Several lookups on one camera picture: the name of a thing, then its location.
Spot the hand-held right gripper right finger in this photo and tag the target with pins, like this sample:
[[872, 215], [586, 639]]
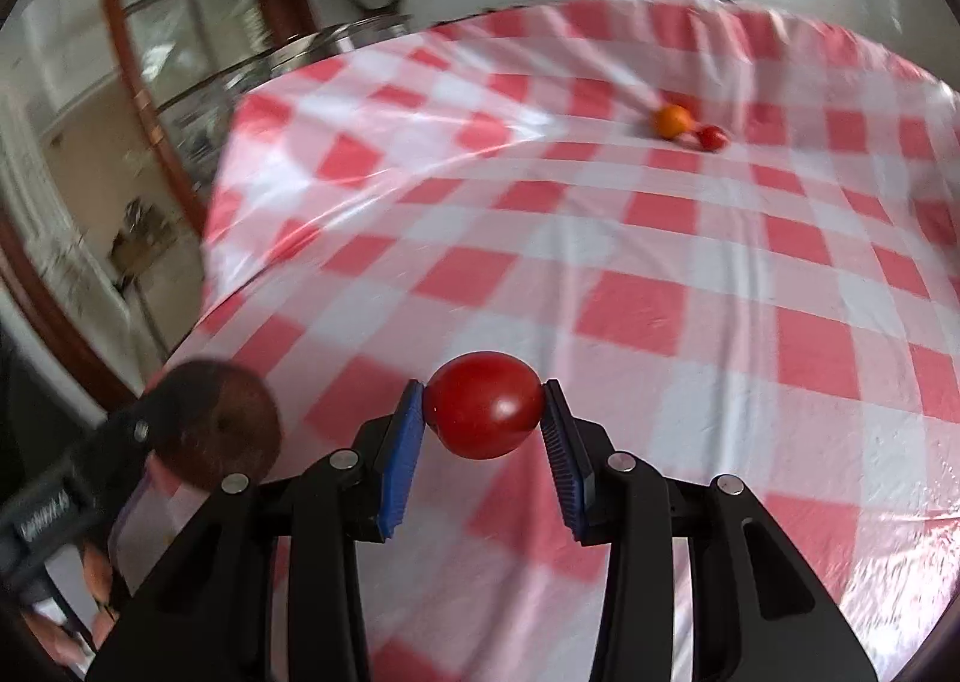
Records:
[[564, 464]]

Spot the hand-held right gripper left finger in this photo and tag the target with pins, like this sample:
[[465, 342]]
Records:
[[397, 464]]

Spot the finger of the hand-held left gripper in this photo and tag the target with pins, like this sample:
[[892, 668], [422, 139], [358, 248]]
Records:
[[142, 427]]

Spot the dark purple passion fruit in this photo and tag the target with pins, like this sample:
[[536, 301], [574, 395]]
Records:
[[225, 419]]

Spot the large red tomato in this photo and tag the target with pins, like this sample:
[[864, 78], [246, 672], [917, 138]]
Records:
[[480, 404]]

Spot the person's left hand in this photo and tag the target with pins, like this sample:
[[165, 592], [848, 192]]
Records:
[[97, 569]]

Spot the red white checkered tablecloth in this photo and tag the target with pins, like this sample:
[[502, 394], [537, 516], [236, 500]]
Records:
[[675, 352]]

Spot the small red tomato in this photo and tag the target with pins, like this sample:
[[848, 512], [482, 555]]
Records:
[[712, 137]]

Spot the small orange citrus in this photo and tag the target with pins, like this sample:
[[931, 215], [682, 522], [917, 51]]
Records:
[[673, 121]]

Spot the glass window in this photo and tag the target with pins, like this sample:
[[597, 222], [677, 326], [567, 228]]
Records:
[[75, 51]]

